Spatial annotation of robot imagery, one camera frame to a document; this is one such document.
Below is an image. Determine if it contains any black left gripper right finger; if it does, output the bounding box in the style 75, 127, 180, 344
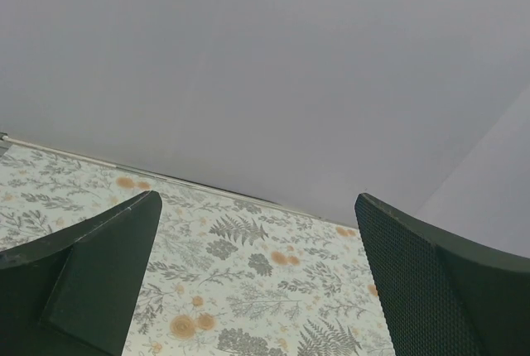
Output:
354, 193, 529, 356

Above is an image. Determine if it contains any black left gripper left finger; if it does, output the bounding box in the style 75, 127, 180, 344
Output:
1, 191, 162, 355

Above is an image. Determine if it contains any floral patterned table mat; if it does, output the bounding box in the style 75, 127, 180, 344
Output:
1, 146, 394, 355

